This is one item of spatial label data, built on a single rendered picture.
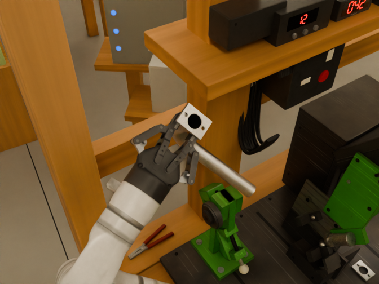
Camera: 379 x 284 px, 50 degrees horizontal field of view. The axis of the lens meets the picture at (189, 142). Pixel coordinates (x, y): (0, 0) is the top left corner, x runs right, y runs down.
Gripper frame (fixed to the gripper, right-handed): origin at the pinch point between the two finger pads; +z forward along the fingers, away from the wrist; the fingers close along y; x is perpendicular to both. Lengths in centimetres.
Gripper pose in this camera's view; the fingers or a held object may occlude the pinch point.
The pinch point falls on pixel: (186, 126)
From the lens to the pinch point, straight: 72.3
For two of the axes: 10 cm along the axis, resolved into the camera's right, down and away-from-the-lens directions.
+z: 5.4, -8.0, 2.6
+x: -3.8, 0.4, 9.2
